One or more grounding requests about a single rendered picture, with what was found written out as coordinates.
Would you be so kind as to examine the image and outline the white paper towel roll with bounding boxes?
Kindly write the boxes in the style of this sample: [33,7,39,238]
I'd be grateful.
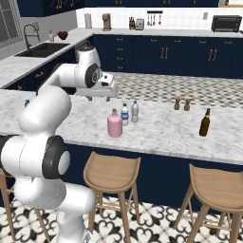
[84,12,93,30]

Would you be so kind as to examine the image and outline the clear plastic bottle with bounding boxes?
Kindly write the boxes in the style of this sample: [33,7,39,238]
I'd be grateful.
[130,101,140,124]

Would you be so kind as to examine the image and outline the blue label plastic water bottle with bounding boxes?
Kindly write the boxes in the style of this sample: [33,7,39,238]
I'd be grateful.
[121,103,130,127]

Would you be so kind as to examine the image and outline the wooden bar stool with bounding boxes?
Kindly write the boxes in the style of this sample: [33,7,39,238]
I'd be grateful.
[173,163,243,243]
[0,167,52,243]
[83,151,142,243]

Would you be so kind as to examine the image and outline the black rail with hanging tools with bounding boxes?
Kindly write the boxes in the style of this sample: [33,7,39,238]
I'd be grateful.
[146,9,164,28]

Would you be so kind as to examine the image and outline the brown coffee machine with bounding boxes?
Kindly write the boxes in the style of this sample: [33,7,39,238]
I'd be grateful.
[101,12,113,32]

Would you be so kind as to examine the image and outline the black tap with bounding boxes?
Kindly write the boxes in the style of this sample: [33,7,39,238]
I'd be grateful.
[23,24,42,51]

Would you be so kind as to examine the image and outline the knife block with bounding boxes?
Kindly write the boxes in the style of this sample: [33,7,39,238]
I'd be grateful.
[128,16,137,31]

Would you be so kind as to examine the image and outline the navy wall cupboards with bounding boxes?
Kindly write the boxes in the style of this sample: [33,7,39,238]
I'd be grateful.
[16,0,243,18]

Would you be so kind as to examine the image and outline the silver toaster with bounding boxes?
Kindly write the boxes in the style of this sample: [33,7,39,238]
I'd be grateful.
[135,18,146,31]

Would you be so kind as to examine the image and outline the brown glass bottle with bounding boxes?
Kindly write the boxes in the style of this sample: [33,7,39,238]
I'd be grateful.
[198,107,212,138]

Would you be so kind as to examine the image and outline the window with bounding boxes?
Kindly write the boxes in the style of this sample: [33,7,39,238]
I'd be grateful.
[0,0,24,49]

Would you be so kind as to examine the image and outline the navy base cupboards long run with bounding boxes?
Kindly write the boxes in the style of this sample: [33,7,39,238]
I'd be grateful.
[92,33,243,80]

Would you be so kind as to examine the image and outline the black sink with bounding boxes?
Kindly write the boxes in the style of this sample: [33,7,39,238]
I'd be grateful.
[14,42,71,59]

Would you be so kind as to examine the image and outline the bowl of red fruit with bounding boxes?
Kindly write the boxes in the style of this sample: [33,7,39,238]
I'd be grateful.
[57,30,69,41]

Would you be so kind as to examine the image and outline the navy base cupboards under sink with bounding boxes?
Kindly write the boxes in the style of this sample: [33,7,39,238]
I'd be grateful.
[2,37,95,96]

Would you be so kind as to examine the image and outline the pink bottle with cork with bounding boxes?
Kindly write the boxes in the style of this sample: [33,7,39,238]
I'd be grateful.
[106,107,123,139]

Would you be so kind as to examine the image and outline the navy island cabinet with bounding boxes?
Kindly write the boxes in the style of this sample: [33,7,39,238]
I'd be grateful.
[0,134,243,214]

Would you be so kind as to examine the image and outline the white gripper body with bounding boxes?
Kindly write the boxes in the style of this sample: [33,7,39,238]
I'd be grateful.
[76,84,119,99]

